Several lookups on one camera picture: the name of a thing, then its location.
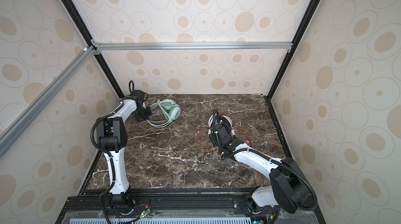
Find right black frame post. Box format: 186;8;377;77
266;0;321;102

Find left slanted aluminium frame bar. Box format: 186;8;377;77
1;46;95;156

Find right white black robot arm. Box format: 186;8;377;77
208;109;318;214

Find left black frame post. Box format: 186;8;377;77
61;0;124;99

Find white black red-cabled headphones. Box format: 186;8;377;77
193;109;252;154

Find black frame post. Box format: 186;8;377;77
266;0;321;102
61;0;124;99

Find mint green wired headphones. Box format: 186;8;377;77
147;99;181;128

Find horizontal aluminium frame bar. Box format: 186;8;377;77
95;42;293;51

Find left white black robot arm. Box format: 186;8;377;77
90;80;152;207

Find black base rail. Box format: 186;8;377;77
56;187;325;224

